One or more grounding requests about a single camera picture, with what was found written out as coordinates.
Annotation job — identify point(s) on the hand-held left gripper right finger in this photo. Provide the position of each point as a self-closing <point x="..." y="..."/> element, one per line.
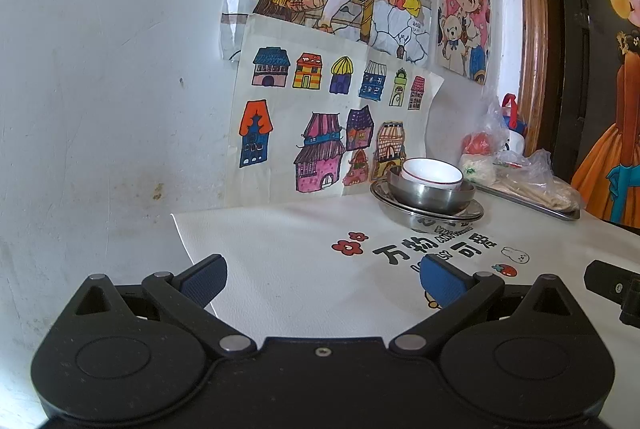
<point x="442" y="281"/>

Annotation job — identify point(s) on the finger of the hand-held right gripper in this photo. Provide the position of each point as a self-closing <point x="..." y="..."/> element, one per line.
<point x="605" y="279"/>

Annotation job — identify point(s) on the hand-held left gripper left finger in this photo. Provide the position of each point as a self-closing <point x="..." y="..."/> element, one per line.
<point x="202" y="284"/>

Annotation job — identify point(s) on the stainless steel bowl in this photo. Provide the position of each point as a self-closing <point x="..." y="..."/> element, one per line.
<point x="430" y="201"/>

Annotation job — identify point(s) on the dark metal tray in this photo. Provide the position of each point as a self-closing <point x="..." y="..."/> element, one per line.
<point x="530" y="208"/>

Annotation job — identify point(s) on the bagged flatbread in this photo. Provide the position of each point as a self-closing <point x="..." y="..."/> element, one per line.
<point x="540" y="189"/>

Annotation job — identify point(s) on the red tomato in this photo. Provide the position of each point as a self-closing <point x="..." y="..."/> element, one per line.
<point x="475" y="143"/>

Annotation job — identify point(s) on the white jug with blue lid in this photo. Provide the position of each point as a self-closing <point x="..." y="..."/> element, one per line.
<point x="515" y="134"/>

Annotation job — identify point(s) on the black panel lady painting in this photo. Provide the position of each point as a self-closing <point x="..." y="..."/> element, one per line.
<point x="610" y="84"/>

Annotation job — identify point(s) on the colourful houses drawing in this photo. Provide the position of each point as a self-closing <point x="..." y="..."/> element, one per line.
<point x="320" y="119"/>

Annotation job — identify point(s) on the girl with bear drawing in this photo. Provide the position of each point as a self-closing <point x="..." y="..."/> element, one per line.
<point x="462" y="9"/>

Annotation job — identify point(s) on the wooden door frame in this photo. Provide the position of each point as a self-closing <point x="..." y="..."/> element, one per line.
<point x="537" y="34"/>

